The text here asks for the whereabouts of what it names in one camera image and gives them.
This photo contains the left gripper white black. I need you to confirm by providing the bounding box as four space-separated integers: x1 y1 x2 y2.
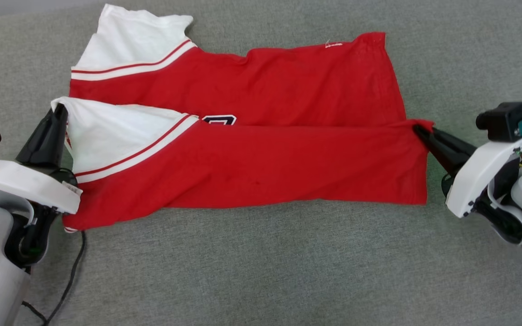
0 104 83 268

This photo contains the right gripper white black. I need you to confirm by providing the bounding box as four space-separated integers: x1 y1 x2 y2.
412 125 522 245

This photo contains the red and white basketball jersey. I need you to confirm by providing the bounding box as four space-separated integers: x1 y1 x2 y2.
51 4 435 233

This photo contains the thin black left gripper cable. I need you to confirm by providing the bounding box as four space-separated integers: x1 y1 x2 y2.
20 230 86 326

